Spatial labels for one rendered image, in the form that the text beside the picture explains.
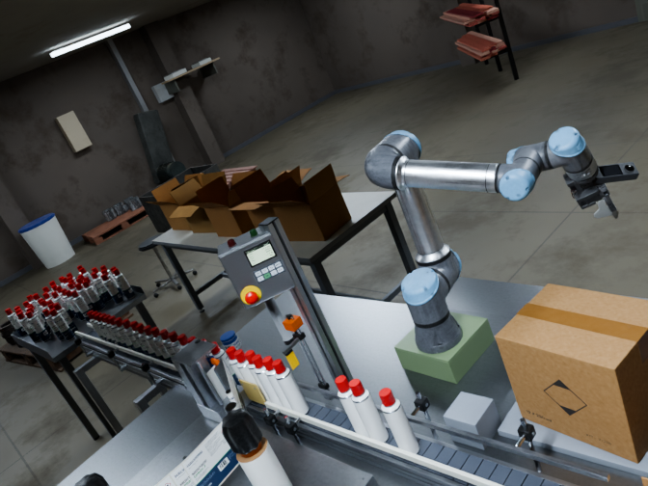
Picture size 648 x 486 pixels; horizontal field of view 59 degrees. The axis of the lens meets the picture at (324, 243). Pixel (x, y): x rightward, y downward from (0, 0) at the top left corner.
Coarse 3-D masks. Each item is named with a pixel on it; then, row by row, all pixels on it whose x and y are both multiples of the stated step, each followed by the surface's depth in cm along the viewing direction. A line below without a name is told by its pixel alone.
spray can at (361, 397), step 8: (352, 384) 151; (360, 384) 151; (352, 392) 152; (360, 392) 151; (368, 392) 153; (352, 400) 152; (360, 400) 151; (368, 400) 152; (360, 408) 152; (368, 408) 152; (376, 408) 155; (360, 416) 154; (368, 416) 153; (376, 416) 154; (368, 424) 154; (376, 424) 154; (368, 432) 156; (376, 432) 155; (384, 432) 156; (376, 440) 156; (384, 440) 156
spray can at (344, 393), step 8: (344, 376) 156; (336, 384) 155; (344, 384) 154; (344, 392) 155; (344, 400) 155; (344, 408) 157; (352, 408) 156; (352, 416) 157; (352, 424) 160; (360, 424) 158; (360, 432) 160
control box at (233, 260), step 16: (240, 240) 166; (256, 240) 162; (272, 240) 163; (224, 256) 162; (240, 256) 163; (240, 272) 164; (288, 272) 167; (240, 288) 166; (256, 288) 167; (272, 288) 168; (288, 288) 169; (256, 304) 169
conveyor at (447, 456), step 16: (288, 416) 184; (320, 416) 178; (336, 416) 175; (368, 448) 158; (432, 448) 148; (448, 448) 146; (416, 464) 146; (448, 464) 142; (464, 464) 140; (480, 464) 138; (496, 464) 136; (496, 480) 132; (512, 480) 131; (528, 480) 129; (544, 480) 128
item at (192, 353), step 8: (192, 344) 196; (200, 344) 193; (208, 344) 191; (184, 352) 193; (192, 352) 190; (200, 352) 188; (208, 352) 187; (176, 360) 190; (184, 360) 188; (192, 360) 185
